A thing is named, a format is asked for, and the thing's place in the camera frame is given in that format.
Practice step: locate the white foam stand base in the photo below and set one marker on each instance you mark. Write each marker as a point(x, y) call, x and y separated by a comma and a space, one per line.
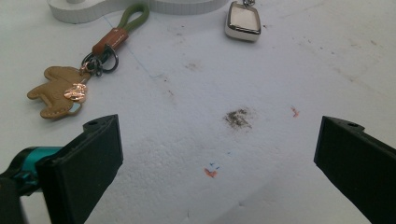
point(124, 7)

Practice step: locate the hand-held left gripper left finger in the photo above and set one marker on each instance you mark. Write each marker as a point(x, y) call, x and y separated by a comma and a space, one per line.
point(81, 168)

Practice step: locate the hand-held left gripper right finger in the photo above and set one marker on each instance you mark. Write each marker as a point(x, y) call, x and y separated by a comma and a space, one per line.
point(361, 161)

